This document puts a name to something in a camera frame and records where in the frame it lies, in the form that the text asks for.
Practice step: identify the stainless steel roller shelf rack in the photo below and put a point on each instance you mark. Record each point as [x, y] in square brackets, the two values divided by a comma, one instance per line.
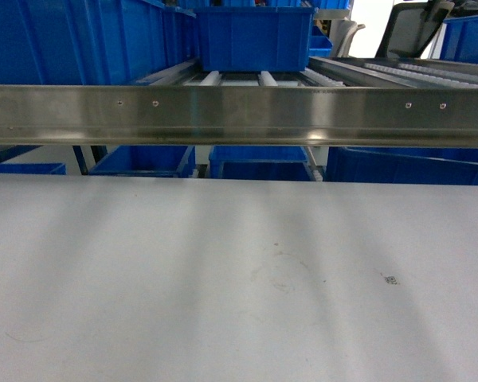
[333, 102]

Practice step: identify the large blue bin on shelf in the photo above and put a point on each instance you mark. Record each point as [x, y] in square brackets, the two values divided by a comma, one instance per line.
[254, 39]

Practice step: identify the blue bin right on shelf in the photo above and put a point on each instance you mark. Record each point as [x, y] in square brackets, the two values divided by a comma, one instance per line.
[460, 42]

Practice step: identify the blue bin lower middle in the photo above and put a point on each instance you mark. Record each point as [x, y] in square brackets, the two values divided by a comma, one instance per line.
[260, 163]

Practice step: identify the blue bin lower left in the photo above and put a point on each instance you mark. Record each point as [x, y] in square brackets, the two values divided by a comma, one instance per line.
[147, 161]

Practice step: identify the blue bin lower right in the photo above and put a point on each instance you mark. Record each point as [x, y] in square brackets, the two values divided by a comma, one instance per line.
[392, 165]

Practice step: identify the black mesh office chair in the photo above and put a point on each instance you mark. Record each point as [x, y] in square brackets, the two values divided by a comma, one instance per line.
[411, 27]

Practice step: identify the large blue bin far left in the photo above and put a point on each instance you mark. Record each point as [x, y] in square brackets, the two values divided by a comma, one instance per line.
[91, 42]

